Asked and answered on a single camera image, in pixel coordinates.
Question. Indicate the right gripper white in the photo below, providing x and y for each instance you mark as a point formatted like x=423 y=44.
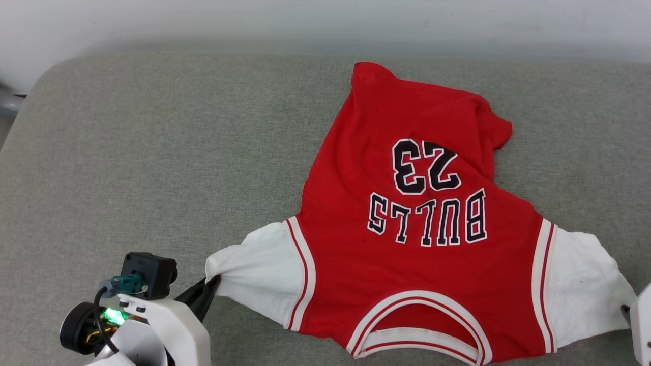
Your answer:
x=643 y=330

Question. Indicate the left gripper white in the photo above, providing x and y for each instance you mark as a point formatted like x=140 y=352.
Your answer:
x=178 y=325

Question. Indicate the red white basketball jersey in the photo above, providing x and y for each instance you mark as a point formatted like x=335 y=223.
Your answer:
x=356 y=264

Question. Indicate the grey fabric sofa cushion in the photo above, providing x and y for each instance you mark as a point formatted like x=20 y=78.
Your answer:
x=152 y=152

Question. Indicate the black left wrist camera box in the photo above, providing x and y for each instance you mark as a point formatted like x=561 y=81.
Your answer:
x=150 y=272

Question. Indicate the grey metal pipe frame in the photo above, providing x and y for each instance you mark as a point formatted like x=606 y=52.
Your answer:
x=7 y=104

